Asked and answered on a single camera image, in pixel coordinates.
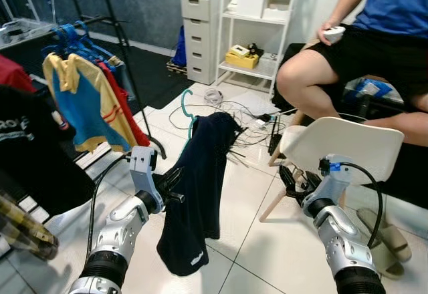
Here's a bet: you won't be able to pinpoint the black printed t-shirt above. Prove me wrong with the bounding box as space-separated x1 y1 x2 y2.
0 86 96 216

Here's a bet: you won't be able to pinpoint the blue plastic hanger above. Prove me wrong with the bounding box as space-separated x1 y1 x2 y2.
52 21 102 59

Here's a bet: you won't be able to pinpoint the white storage box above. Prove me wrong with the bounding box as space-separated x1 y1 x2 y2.
262 0 292 22
234 0 265 19

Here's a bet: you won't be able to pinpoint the white plastic chair wooden legs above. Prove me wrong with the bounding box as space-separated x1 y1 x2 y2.
259 117 404 223

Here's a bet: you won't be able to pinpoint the yellow box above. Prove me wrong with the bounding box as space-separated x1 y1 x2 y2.
225 45 261 69

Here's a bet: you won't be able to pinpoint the tangled black cables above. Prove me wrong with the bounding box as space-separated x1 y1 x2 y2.
171 100 295 168

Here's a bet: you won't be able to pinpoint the black and blue bag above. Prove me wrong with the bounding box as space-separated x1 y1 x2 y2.
344 77 402 118

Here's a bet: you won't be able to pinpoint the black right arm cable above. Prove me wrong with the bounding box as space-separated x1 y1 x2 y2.
331 162 384 249

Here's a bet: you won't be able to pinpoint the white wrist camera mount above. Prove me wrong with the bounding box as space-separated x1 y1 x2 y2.
129 146 158 194
318 154 355 201

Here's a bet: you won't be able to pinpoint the black clothes rack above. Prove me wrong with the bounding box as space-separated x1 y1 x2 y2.
37 0 168 161

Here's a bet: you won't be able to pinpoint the plaid cloth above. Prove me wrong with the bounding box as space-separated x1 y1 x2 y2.
0 190 60 261

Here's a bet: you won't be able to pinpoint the clear plastic bin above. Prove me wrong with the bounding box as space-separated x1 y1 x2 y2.
0 19 56 47

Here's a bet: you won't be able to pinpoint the olive rubber slipper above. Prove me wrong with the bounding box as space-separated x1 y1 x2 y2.
364 237 405 280
356 207 413 263

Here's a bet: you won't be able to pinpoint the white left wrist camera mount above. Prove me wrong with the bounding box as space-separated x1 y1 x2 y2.
129 146 158 194

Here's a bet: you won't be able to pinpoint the person in blue shirt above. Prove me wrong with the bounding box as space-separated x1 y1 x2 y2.
276 0 428 146

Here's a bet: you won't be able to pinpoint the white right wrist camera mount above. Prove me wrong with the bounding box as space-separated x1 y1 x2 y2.
318 154 355 201

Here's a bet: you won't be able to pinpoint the white drawer cabinet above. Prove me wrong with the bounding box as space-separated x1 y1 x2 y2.
181 0 227 86

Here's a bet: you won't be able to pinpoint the red hanging garment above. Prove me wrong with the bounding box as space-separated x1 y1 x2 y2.
99 61 152 148

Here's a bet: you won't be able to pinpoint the white metal shelf rack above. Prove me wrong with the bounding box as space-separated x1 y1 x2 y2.
214 0 303 98

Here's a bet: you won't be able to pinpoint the white coiled cable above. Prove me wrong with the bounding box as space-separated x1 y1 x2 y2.
203 88 225 106

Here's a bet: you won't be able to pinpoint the teal plastic clothes hanger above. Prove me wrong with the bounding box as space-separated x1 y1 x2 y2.
180 88 200 141

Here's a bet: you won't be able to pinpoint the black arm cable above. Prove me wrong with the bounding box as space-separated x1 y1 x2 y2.
331 162 384 249
86 152 133 258

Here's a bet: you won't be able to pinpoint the dark red cloth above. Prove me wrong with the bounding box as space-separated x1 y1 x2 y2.
0 55 35 94

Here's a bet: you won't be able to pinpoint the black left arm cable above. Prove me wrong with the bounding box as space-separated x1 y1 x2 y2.
86 152 133 258

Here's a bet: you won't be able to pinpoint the navy blue garment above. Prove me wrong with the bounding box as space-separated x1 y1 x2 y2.
157 112 243 277

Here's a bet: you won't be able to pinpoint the white game controller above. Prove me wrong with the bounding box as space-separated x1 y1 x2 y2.
323 26 346 45

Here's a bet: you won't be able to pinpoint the blue and yellow shirt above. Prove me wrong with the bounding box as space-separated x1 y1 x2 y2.
42 52 139 154

